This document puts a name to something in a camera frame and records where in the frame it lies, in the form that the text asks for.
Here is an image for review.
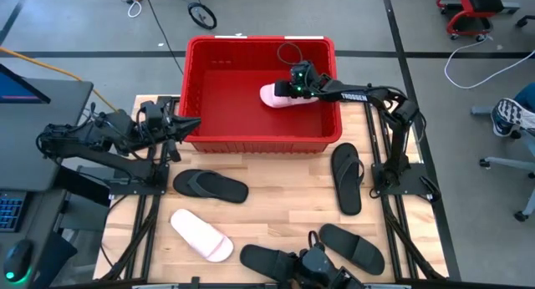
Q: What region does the computer monitor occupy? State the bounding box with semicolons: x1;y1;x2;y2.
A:
0;63;53;105

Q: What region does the white slipper on table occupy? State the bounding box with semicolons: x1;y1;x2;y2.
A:
169;208;235;264

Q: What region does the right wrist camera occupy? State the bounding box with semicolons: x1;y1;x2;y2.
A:
291;59;316;83

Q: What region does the black frame rail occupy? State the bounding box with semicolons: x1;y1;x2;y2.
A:
124;194;162;281
362;101;405;278

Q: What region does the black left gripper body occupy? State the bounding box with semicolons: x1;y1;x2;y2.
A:
139;109;177;142

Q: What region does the long white cable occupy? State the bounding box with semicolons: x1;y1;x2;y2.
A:
443;35;535;91

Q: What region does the red rolling stool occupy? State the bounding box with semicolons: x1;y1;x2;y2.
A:
436;0;522;43

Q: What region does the person's leg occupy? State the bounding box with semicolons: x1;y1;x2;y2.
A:
512;81;535;114

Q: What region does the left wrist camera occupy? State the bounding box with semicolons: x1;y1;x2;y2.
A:
143;99;167;128

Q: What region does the black coiled cable ring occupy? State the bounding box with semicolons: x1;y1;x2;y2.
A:
186;2;218;31

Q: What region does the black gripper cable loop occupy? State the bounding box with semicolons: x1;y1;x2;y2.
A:
276;41;304;67

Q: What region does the black slide sandal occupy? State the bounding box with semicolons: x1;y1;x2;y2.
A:
239;243;303;283
318;223;386;276

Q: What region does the red plastic bin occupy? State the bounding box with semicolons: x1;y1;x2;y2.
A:
178;34;344;155

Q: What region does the short white cable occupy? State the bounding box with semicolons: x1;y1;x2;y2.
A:
126;0;144;19

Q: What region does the black frame brace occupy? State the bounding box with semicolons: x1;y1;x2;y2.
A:
99;211;156;281
383;208;446;281

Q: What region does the dark grey desk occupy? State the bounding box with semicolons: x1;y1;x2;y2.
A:
0;78;95;194

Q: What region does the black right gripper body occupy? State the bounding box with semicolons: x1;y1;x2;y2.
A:
287;71;331;100

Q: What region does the orange cable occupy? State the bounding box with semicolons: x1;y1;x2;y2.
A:
0;46;120;114

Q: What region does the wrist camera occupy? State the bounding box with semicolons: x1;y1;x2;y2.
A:
291;59;316;83
143;99;167;128

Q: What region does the black computer mouse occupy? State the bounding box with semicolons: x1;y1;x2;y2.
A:
3;238;35;284

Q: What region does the person's shoe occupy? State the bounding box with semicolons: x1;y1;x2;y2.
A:
490;97;535;138

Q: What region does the long black floor cable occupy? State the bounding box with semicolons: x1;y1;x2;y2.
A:
143;0;186;76

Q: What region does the black flip-flop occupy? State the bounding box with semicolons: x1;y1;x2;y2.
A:
172;168;250;205
330;142;366;217

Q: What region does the grey office chair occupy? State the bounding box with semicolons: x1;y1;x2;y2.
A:
471;104;535;223

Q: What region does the black keyboard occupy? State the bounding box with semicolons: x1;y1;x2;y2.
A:
0;190;27;233

